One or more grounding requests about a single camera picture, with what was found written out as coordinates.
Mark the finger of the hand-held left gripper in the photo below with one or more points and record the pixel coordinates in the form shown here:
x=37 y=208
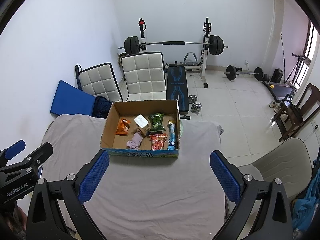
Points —
x=37 y=158
x=15 y=148

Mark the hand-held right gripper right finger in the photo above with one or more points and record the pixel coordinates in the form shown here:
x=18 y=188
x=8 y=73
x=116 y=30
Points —
x=225 y=177

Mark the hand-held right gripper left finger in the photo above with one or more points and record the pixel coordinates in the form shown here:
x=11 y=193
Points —
x=96 y=177

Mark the pink cloth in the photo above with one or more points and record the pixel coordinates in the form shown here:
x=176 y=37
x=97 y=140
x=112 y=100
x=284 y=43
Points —
x=135 y=142

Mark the orange snack packet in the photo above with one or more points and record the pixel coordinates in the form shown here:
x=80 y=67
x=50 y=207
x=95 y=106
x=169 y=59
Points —
x=122 y=127

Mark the blue tube packet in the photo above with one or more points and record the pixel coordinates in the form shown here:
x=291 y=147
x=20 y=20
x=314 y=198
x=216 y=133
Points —
x=172 y=136

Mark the red snack packet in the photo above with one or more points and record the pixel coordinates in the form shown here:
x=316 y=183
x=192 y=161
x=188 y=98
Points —
x=158 y=143

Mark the blue white tissue pack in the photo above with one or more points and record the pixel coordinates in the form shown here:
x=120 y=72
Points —
x=141 y=120

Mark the green snack packet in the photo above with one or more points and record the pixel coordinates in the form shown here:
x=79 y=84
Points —
x=156 y=122

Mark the person's left forearm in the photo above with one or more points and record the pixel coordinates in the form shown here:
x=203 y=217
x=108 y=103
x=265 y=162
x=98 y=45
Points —
x=13 y=220

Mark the beige plastic chair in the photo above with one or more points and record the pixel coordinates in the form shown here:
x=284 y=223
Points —
x=282 y=165

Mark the blue foam mat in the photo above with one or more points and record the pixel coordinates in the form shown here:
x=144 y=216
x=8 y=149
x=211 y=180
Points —
x=71 y=98

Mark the dark blue cloth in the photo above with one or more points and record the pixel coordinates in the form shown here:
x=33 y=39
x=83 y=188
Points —
x=102 y=107

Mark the chrome dumbbell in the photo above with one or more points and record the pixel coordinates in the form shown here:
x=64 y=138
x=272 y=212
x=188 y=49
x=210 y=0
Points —
x=196 y=107
x=192 y=99

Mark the pair of white shoes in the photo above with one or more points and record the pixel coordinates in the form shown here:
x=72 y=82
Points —
x=275 y=107

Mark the blue bag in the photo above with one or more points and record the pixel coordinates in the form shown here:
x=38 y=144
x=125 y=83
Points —
x=307 y=205

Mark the black rod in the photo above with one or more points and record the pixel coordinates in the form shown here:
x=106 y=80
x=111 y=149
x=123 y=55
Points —
x=78 y=76

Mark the white padded chair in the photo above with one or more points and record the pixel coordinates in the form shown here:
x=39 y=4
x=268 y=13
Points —
x=98 y=82
x=143 y=77

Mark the black blue weight bench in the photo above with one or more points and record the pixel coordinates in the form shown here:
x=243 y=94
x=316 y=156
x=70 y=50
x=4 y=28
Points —
x=177 y=90

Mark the black treadmill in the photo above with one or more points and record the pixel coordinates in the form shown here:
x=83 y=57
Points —
x=280 y=88

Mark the short barbell with black plates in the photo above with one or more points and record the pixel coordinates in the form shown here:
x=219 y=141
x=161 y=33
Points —
x=243 y=73

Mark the dark wooden chair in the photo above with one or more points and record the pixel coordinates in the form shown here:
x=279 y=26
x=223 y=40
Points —
x=308 y=100

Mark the black speaker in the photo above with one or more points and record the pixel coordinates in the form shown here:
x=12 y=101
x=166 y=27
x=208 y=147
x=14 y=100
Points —
x=277 y=75

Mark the white barbell rack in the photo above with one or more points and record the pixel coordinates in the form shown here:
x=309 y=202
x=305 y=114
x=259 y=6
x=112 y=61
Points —
x=205 y=62

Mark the small brown cardboard box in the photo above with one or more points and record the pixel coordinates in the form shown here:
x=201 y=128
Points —
x=121 y=58

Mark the thin black pole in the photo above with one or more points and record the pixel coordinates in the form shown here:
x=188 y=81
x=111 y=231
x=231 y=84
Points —
x=282 y=50

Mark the long barbell with black plates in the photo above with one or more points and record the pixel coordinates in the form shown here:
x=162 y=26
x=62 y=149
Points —
x=173 y=43

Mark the window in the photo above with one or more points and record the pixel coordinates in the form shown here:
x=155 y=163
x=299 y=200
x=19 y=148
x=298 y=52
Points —
x=311 y=50

